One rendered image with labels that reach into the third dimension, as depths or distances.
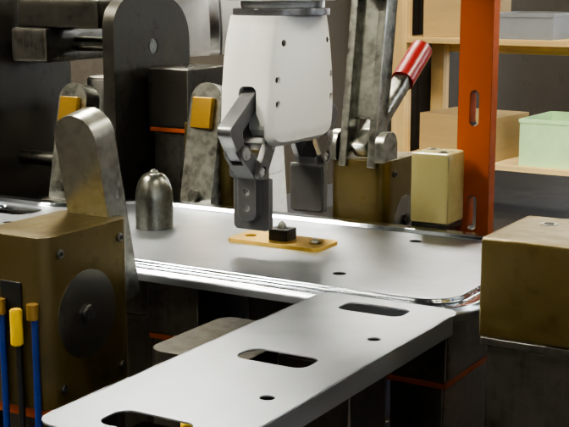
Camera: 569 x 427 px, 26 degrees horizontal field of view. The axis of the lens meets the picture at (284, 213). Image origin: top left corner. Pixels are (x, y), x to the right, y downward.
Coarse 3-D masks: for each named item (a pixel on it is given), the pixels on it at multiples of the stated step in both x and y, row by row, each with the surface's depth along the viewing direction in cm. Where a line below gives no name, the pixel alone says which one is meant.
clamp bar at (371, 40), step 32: (352, 0) 108; (384, 0) 107; (352, 32) 108; (384, 32) 107; (352, 64) 108; (384, 64) 107; (352, 96) 109; (384, 96) 108; (352, 128) 109; (384, 128) 109
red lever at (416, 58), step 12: (408, 48) 117; (420, 48) 116; (408, 60) 115; (420, 60) 116; (396, 72) 115; (408, 72) 114; (420, 72) 116; (396, 84) 114; (408, 84) 114; (396, 96) 112; (396, 108) 113; (360, 132) 109; (360, 144) 108; (360, 156) 109
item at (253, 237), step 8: (248, 232) 101; (256, 232) 101; (264, 232) 101; (272, 232) 98; (280, 232) 97; (288, 232) 97; (232, 240) 99; (240, 240) 98; (248, 240) 98; (256, 240) 98; (264, 240) 98; (272, 240) 98; (280, 240) 98; (288, 240) 98; (296, 240) 98; (304, 240) 98; (320, 240) 98; (328, 240) 98; (288, 248) 96; (296, 248) 96; (304, 248) 95; (312, 248) 95; (320, 248) 95
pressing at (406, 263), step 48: (144, 240) 99; (192, 240) 99; (336, 240) 99; (384, 240) 99; (432, 240) 99; (480, 240) 99; (240, 288) 87; (288, 288) 85; (336, 288) 84; (384, 288) 84; (432, 288) 84
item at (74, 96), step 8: (64, 88) 125; (72, 88) 125; (80, 88) 124; (88, 88) 125; (64, 96) 125; (72, 96) 125; (80, 96) 124; (88, 96) 124; (96, 96) 125; (64, 104) 124; (72, 104) 124; (80, 104) 124; (88, 104) 124; (96, 104) 125; (64, 112) 124; (72, 112) 124; (56, 152) 125; (56, 160) 125; (56, 168) 125; (56, 176) 125; (56, 184) 124; (56, 192) 125
